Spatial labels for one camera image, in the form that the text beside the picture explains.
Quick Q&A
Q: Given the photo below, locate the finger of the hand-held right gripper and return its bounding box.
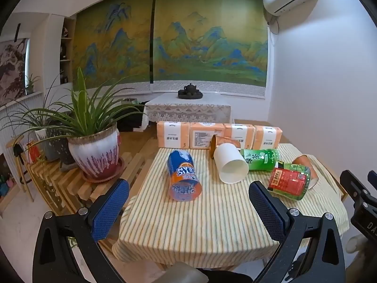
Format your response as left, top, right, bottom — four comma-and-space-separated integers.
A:
340, 169, 372, 204

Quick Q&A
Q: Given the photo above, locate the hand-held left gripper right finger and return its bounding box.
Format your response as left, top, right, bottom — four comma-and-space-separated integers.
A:
248, 180, 346, 283

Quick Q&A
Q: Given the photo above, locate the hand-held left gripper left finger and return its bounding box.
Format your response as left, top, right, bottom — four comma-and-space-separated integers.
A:
32, 178, 130, 283

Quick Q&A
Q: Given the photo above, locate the red and green cup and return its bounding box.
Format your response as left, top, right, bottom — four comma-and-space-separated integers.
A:
267, 161, 311, 200

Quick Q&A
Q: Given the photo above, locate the green printed cup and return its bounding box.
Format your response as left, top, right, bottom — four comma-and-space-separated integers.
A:
240, 149, 282, 171

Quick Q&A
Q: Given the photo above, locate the orange paper cup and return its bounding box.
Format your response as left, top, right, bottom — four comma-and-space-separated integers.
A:
209, 135, 241, 158
291, 154, 320, 190

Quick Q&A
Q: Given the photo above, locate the white paper cup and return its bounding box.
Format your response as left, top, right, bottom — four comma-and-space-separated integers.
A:
213, 143, 250, 184

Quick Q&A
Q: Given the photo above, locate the blue and orange cup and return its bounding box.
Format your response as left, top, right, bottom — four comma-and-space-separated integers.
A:
167, 149, 203, 202

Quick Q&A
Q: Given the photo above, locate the wooden slatted bench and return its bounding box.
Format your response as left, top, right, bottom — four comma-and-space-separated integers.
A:
22, 130, 160, 214

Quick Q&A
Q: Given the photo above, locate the plant in white purple pot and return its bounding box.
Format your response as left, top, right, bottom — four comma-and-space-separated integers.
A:
28, 66, 148, 180

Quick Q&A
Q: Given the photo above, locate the striped yellow tablecloth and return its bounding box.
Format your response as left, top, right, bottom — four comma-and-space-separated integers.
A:
112, 143, 349, 269

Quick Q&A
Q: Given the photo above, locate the orange tissue pack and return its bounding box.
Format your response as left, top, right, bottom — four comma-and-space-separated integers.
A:
157, 121, 190, 149
253, 125, 282, 150
223, 123, 255, 149
189, 122, 226, 149

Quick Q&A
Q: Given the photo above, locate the plant in dark speckled pot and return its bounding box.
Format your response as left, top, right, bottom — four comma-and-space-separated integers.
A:
18, 74, 76, 166

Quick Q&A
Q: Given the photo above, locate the plant in grey pot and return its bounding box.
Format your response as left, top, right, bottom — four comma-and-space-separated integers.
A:
0, 94, 62, 162

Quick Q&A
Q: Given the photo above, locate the black bag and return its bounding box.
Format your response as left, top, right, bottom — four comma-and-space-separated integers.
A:
118, 102, 151, 132

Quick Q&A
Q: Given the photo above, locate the red bag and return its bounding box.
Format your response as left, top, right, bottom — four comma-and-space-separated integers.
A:
26, 143, 42, 165

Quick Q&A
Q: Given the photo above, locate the wooden stool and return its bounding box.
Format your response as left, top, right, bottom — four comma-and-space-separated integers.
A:
6, 136, 35, 203

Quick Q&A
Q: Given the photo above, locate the grey chair back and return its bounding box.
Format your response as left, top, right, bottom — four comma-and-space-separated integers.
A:
160, 262, 209, 283

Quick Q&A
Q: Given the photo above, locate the lace-covered low table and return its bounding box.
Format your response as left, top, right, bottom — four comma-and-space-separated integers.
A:
142, 93, 233, 125

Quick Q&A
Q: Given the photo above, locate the black tea set tray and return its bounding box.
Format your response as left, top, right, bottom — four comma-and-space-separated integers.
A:
177, 83, 204, 100

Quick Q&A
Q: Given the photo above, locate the small windowsill plant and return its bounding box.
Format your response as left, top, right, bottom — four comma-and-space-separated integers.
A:
25, 74, 41, 95

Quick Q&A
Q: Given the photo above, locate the wooden wall shelf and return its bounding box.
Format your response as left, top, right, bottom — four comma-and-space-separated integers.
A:
59, 18, 77, 86

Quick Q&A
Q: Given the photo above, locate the narrow landscape wall painting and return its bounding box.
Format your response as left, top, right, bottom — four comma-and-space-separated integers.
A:
72, 0, 155, 93

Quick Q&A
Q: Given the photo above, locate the tree branch wall scroll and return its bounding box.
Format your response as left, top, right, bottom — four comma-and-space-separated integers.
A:
0, 37, 30, 108

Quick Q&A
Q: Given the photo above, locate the wide landscape wall painting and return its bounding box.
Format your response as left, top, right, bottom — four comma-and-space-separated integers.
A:
152, 0, 270, 98

